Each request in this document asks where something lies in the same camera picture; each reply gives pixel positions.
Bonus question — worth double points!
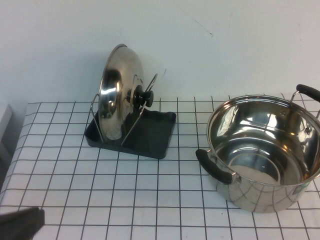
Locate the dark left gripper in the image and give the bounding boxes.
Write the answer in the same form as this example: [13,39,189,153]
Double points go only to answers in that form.
[0,207,46,240]

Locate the steel pot lid black knob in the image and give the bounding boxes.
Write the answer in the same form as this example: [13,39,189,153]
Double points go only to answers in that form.
[98,43,155,145]

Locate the white black-grid tablecloth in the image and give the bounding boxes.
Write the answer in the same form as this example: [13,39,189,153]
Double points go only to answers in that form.
[0,92,320,240]

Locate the dark tray wire lid rack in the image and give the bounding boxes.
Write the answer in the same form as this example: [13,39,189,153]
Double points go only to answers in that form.
[83,72,177,160]

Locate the stainless steel pot black handles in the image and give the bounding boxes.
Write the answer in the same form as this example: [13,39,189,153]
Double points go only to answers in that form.
[195,83,320,214]

